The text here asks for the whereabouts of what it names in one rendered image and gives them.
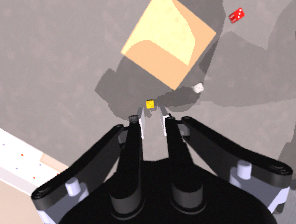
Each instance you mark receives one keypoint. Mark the tan mat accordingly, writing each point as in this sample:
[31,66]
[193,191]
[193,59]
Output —
[167,41]

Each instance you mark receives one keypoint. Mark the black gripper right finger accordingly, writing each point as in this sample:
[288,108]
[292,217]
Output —
[265,178]

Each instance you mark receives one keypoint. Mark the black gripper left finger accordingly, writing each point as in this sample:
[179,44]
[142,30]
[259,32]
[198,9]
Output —
[54,198]

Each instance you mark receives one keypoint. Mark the red die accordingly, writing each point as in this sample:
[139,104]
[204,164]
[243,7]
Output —
[236,15]

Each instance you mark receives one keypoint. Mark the white die with black pips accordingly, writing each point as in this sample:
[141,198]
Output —
[197,87]

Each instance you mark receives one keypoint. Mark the yellow die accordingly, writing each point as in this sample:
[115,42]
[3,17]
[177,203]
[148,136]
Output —
[150,103]

